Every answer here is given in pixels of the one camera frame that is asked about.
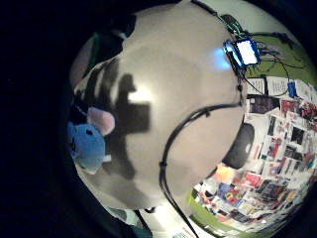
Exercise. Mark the blue soft toy pink ear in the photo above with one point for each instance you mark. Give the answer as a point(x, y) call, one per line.
point(86, 145)

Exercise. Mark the black oval object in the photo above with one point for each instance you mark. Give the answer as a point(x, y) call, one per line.
point(241, 147)

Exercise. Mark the the person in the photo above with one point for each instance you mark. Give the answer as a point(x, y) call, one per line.
point(107, 44)

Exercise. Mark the small blue-framed screen device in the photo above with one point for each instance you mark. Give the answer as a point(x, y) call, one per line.
point(247, 52)

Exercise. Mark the small blue tag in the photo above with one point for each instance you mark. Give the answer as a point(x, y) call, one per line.
point(292, 89)

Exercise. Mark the green pin board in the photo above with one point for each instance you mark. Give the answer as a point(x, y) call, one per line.
point(292, 54)

